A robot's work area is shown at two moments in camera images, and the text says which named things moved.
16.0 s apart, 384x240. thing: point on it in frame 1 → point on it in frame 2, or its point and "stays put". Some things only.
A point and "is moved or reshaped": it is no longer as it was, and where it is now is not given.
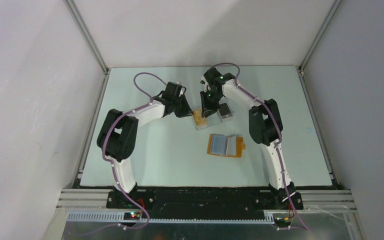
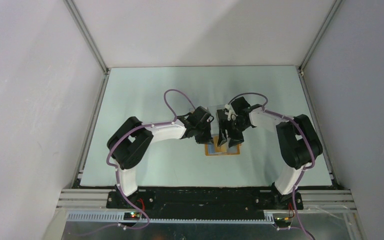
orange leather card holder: x=231 y=146 stays put
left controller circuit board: x=132 y=216 stays put
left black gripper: x=187 y=111 → x=207 y=138
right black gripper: x=207 y=108 → x=224 y=124
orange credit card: x=200 y=122 is moved or reshaped
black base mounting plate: x=204 y=203 stays put
